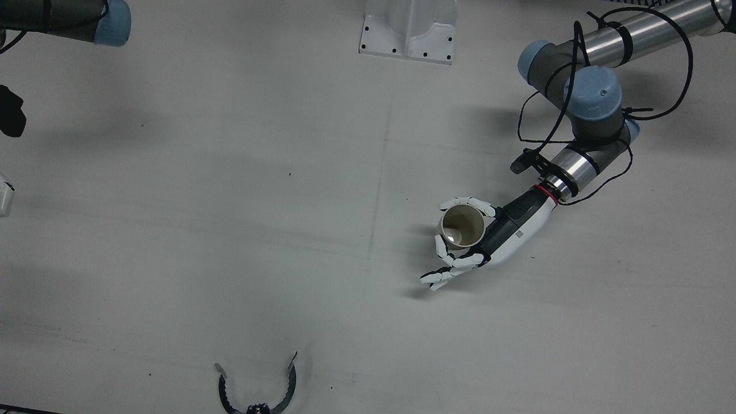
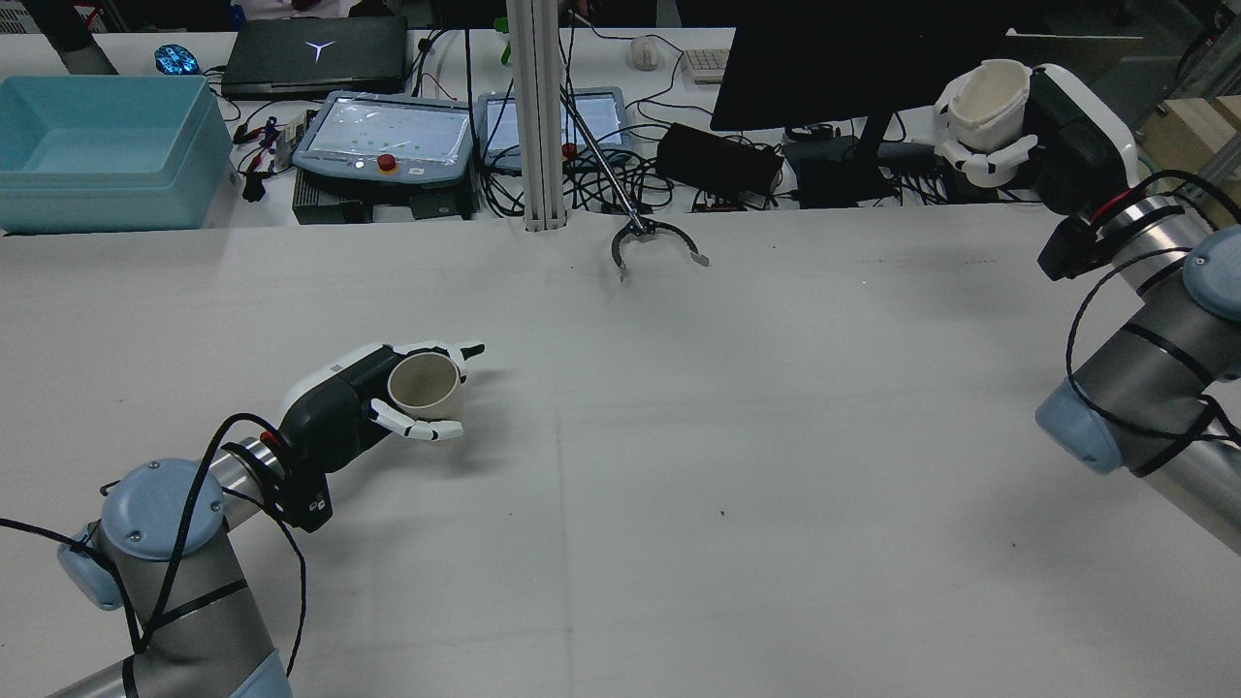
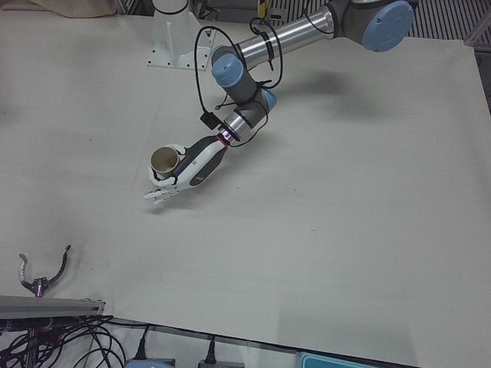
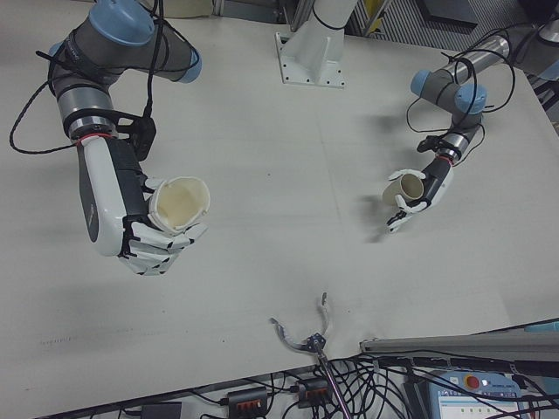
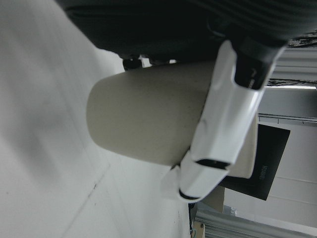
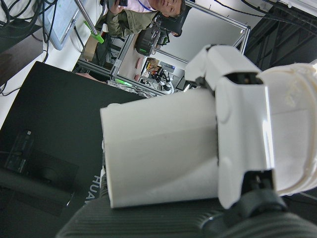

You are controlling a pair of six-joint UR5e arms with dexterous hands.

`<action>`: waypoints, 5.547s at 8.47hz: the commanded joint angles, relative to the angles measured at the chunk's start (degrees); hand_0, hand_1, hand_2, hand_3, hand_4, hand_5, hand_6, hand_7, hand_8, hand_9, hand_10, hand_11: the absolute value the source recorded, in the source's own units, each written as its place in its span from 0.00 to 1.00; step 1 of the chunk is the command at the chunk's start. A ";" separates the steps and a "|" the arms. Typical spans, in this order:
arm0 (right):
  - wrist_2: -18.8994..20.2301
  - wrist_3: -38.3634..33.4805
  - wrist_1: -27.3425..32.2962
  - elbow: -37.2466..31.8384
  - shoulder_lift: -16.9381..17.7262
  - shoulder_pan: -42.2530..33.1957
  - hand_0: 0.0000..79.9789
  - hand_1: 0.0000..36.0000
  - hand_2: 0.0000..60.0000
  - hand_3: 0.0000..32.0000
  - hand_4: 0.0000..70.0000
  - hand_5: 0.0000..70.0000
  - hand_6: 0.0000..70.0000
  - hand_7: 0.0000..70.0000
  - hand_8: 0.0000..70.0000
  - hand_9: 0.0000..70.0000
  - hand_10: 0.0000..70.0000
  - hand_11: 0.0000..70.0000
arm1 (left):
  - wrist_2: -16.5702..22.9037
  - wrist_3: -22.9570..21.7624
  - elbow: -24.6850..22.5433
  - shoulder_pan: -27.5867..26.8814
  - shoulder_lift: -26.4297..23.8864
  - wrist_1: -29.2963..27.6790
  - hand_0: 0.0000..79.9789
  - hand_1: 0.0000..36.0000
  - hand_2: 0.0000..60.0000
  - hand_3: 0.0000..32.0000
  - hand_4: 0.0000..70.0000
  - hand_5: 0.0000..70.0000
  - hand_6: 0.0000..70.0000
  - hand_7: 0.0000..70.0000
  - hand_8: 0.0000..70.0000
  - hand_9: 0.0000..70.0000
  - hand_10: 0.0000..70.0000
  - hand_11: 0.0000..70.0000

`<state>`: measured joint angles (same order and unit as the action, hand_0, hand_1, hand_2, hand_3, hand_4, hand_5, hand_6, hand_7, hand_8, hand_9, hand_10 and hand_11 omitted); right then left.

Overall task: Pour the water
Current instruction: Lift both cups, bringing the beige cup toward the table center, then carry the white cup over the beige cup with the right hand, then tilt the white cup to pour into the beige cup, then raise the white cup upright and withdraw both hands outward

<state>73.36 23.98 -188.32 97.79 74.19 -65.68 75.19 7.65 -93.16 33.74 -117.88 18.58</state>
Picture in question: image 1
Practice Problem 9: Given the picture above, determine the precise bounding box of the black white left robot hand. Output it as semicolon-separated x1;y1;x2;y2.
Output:
420;184;559;292

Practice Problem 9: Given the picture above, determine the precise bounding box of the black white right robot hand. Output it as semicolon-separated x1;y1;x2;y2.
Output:
0;172;16;218

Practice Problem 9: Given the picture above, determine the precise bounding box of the beige paper cup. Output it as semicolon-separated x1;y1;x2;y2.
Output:
437;204;488;250

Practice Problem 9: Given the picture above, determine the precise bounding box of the metal claw grabber tool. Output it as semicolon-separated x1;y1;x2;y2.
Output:
214;351;298;414

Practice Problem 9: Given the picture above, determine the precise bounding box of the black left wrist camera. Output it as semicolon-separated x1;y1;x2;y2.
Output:
510;148;550;175

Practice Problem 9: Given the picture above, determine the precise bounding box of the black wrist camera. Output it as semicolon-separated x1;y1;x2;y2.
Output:
510;148;550;175
0;85;27;138

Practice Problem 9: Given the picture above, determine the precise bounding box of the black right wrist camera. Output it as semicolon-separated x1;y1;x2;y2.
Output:
0;85;27;138

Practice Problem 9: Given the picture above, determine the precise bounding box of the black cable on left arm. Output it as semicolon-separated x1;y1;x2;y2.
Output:
516;6;695;206

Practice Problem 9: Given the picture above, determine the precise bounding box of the white metal mounting pedestal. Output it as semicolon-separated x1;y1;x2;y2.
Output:
359;0;459;65

